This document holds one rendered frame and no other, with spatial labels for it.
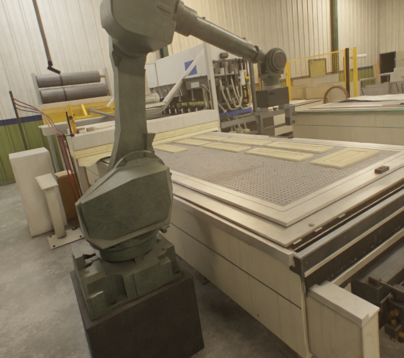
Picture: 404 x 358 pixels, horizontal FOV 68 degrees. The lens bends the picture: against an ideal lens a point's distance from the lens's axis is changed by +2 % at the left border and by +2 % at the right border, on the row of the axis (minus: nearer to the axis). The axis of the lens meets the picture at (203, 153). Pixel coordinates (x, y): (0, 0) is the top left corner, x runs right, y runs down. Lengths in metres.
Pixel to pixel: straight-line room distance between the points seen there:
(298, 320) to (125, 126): 1.40
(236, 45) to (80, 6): 6.93
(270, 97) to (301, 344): 1.54
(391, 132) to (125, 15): 4.70
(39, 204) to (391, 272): 3.82
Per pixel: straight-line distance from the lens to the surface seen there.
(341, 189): 1.91
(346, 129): 5.94
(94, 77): 7.71
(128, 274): 1.74
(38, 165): 4.30
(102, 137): 4.02
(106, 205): 1.57
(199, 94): 6.85
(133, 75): 1.96
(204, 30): 2.02
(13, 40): 8.32
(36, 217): 4.44
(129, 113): 1.94
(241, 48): 2.17
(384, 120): 5.60
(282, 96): 2.38
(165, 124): 4.33
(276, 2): 12.50
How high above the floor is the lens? 1.55
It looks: 12 degrees down
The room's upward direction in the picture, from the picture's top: 8 degrees counter-clockwise
